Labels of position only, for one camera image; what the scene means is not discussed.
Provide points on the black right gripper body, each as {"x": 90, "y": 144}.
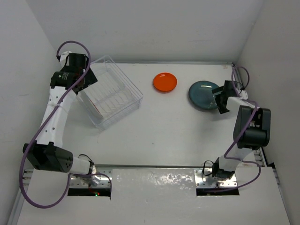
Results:
{"x": 223, "y": 93}

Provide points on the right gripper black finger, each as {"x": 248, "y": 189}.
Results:
{"x": 217, "y": 91}
{"x": 221, "y": 102}

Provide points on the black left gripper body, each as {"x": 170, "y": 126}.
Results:
{"x": 86, "y": 66}

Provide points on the red and teal plate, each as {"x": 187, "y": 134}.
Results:
{"x": 90, "y": 107}

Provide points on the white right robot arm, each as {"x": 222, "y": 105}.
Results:
{"x": 251, "y": 130}

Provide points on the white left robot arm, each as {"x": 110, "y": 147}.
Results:
{"x": 47, "y": 153}

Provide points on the white front cover board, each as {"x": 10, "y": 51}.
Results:
{"x": 165, "y": 197}

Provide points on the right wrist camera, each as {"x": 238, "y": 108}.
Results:
{"x": 243, "y": 94}

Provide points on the clear wire dish rack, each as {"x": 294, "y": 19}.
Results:
{"x": 114, "y": 94}

